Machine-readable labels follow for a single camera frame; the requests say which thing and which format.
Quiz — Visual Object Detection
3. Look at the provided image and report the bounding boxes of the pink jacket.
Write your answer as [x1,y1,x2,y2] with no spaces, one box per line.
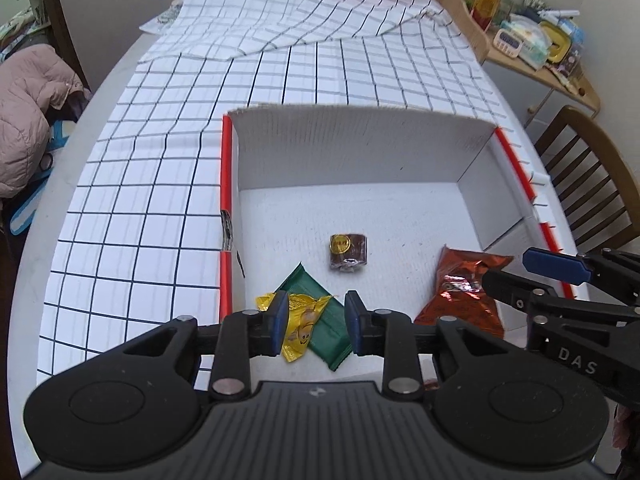
[0,44,93,198]

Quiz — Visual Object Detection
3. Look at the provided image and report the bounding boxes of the bottle of yellow liquid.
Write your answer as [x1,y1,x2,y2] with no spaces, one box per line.
[471,0,503,30]

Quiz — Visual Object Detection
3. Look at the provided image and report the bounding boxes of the wooden chair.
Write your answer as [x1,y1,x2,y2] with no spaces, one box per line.
[532,105,640,261]

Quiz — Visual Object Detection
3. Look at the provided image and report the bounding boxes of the blue and white bag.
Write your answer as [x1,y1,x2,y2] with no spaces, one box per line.
[10,120,76,235]

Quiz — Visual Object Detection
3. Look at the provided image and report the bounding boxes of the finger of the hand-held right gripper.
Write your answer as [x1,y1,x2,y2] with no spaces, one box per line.
[523,247,640,306]
[482,270,640,333]

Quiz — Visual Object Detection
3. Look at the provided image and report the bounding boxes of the wooden shelf tray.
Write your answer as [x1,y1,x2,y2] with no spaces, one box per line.
[437,0,601,121]

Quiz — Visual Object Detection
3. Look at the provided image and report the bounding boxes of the yellow rimmed container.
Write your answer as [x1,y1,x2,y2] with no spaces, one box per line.
[537,20,573,64]

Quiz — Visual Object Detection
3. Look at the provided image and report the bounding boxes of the wooden bookshelf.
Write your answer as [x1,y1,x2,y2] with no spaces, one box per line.
[0,0,91,91]

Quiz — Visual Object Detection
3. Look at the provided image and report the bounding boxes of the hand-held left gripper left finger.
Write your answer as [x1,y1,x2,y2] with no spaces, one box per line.
[102,291,292,402]

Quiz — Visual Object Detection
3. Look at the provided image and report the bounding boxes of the yellow candy packet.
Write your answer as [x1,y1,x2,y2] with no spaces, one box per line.
[256,292,335,363]

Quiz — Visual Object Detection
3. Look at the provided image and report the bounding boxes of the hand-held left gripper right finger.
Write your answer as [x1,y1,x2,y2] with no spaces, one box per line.
[345,290,523,402]

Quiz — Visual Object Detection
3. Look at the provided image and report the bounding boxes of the brown wrapped cake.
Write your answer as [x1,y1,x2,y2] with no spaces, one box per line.
[329,232,370,272]

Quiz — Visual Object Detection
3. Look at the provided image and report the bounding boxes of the checkered tablecloth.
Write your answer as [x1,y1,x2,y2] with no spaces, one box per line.
[37,0,566,377]

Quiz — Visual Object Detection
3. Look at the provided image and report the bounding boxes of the green snack packet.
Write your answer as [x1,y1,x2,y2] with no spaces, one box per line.
[275,261,353,372]

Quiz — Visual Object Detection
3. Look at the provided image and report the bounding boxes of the printed paper sheet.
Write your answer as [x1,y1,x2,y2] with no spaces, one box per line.
[140,0,188,35]

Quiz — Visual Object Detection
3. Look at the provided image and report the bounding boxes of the red cardboard box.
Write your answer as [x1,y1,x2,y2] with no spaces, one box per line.
[218,102,576,386]

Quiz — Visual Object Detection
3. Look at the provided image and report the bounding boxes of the white timer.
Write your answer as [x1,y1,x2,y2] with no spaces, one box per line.
[492,27,523,56]

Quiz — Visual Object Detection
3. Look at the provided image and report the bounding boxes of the orange foil snack packet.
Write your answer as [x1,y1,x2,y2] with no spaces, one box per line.
[414,245,515,341]

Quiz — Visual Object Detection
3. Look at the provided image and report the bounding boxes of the white plastic packet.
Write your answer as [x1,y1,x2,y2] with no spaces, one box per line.
[502,12,551,68]

